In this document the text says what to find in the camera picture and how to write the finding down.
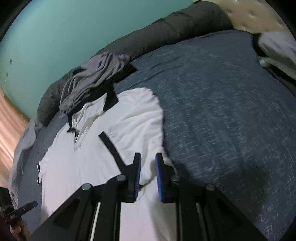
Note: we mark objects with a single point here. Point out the crumpled grey garment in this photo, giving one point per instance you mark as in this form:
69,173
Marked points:
92,76

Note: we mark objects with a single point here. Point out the folded light grey garment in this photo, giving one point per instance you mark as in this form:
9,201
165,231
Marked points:
277,48

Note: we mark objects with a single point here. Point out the rolled dark grey duvet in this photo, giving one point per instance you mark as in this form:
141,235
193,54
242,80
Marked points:
173,25

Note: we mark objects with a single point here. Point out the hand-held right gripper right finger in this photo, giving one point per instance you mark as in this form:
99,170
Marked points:
159,176

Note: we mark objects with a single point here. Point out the white polo shirt black trim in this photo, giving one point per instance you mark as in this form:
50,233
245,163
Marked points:
129,125

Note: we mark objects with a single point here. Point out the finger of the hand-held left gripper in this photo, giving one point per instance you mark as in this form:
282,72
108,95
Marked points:
29,205

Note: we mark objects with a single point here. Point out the cream tufted headboard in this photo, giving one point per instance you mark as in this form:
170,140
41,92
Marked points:
249,14

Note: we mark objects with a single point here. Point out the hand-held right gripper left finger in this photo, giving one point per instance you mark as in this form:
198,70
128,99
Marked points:
138,176

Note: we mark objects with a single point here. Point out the pink curtain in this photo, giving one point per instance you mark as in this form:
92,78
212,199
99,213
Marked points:
9,129

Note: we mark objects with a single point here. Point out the person's left hand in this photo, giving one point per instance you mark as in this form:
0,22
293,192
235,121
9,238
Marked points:
19,228

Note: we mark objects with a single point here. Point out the light grey blanket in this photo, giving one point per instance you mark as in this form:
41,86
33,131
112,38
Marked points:
23,148

